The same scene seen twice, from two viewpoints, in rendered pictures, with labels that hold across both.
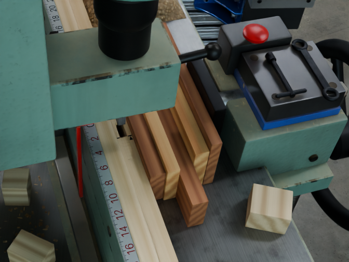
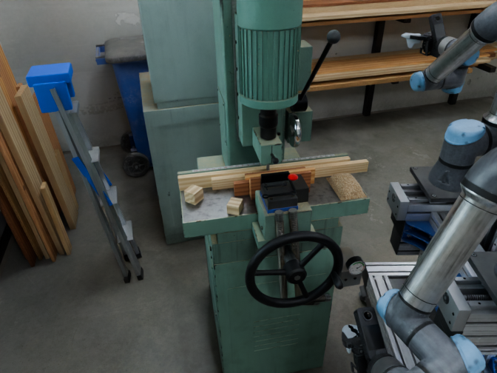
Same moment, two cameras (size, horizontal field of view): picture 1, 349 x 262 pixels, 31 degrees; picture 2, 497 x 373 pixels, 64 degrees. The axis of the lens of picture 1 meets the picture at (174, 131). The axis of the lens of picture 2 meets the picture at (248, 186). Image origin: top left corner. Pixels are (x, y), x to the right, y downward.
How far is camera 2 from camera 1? 1.27 m
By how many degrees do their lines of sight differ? 73
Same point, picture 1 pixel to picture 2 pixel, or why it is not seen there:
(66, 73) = (257, 129)
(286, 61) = (284, 189)
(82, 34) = not seen: hidden behind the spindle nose
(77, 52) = not seen: hidden behind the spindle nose
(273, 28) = (299, 185)
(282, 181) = (256, 226)
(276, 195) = (237, 203)
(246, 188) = (248, 207)
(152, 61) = (261, 141)
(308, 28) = not seen: outside the picture
